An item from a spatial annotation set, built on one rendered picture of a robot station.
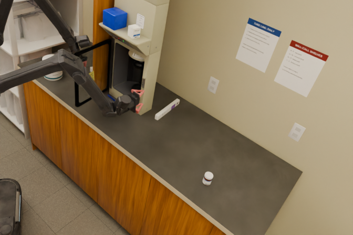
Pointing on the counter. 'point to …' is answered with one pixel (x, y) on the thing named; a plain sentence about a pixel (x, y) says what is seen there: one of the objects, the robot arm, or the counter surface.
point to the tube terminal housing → (137, 3)
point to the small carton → (134, 31)
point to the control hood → (141, 42)
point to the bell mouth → (135, 56)
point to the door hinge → (111, 62)
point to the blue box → (114, 18)
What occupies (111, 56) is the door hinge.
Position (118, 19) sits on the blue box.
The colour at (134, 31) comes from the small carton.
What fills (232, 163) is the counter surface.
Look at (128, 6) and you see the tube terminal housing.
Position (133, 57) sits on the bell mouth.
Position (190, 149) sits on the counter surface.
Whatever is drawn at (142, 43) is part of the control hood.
